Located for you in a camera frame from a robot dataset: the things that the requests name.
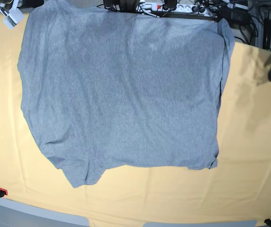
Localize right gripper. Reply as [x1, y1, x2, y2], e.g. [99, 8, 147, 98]
[0, 0, 22, 14]

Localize grey t-shirt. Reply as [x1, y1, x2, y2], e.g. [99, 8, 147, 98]
[17, 0, 235, 188]

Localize black power adapter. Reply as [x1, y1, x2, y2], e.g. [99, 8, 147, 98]
[218, 7, 251, 25]

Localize yellow table cloth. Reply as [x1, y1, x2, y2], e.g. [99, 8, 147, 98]
[0, 14, 271, 227]

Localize white power strip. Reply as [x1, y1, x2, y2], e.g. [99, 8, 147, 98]
[136, 1, 219, 18]

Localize black vertical post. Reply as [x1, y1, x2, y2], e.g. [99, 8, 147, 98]
[263, 13, 271, 50]

